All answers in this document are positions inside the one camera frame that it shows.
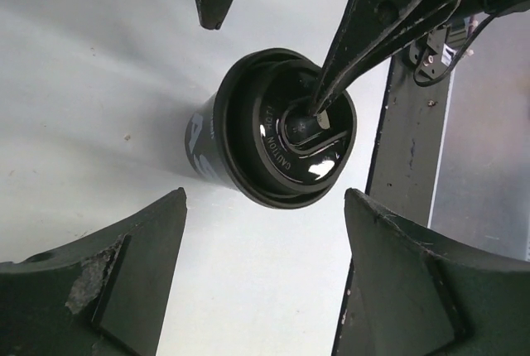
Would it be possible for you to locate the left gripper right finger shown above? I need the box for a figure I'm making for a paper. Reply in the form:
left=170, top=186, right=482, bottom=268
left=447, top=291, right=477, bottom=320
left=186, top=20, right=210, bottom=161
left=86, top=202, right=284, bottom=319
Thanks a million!
left=332, top=189, right=529, bottom=355

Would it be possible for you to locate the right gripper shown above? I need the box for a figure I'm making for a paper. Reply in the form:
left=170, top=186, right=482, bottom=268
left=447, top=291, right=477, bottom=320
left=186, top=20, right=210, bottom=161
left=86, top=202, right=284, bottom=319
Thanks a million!
left=309, top=0, right=529, bottom=115

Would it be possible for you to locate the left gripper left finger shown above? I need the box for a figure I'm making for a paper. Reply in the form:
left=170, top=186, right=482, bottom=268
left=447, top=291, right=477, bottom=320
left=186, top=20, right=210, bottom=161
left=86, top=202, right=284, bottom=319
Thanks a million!
left=1, top=189, right=187, bottom=355

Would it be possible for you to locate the black cup lid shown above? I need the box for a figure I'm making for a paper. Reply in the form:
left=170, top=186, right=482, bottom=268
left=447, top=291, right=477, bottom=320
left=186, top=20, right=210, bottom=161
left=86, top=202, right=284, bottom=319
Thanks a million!
left=213, top=48, right=357, bottom=209

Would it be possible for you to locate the translucent grey coffee cup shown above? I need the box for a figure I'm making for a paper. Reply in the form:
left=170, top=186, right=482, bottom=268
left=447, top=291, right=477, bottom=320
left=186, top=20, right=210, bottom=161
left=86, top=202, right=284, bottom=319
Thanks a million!
left=184, top=95, right=236, bottom=190

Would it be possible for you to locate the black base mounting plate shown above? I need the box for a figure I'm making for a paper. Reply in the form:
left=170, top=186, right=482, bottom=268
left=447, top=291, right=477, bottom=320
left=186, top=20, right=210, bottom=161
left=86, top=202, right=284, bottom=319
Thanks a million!
left=330, top=53, right=456, bottom=356

